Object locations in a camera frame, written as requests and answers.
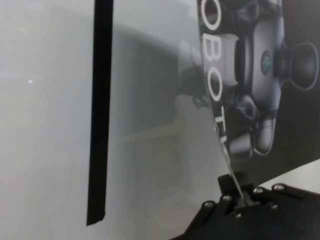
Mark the black robot print poster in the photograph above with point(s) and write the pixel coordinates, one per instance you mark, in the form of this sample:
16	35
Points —
262	87

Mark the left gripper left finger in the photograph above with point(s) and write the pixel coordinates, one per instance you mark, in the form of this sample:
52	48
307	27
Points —
230	187

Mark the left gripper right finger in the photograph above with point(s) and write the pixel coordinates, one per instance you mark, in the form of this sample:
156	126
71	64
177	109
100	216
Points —
250	195

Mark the black tape frame outline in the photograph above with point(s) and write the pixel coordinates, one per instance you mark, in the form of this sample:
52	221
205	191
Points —
100	112

